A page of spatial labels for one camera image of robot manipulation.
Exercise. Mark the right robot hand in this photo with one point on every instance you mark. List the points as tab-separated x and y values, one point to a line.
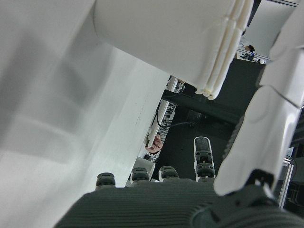
166	206

